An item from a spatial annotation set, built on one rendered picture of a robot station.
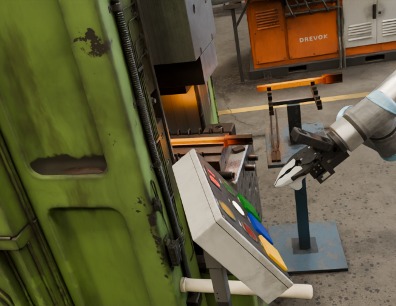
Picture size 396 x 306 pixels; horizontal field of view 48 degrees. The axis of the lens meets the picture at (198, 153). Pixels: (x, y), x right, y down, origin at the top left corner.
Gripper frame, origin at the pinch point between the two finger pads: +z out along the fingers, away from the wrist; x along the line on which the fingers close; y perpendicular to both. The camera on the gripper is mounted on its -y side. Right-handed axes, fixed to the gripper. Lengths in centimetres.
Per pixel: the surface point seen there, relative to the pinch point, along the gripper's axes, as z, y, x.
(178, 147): 23, -4, 51
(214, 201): 11.4, -21.5, -20.6
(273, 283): 14.3, 2.0, -27.1
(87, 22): 9, -63, 15
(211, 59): -8, -23, 47
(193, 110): 12, -2, 75
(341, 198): -13, 131, 122
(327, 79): -44, 39, 94
